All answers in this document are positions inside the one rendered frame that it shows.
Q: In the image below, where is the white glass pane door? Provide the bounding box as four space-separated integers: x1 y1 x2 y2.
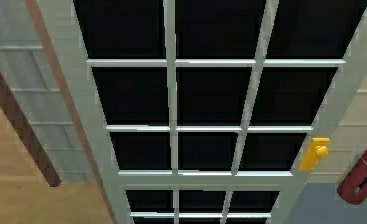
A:
37 0 367 224

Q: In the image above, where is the yellow door handle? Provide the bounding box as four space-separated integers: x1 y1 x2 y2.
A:
298 136 331 172

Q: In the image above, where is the red cylinder object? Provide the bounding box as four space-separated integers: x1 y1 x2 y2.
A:
336 145 367 206

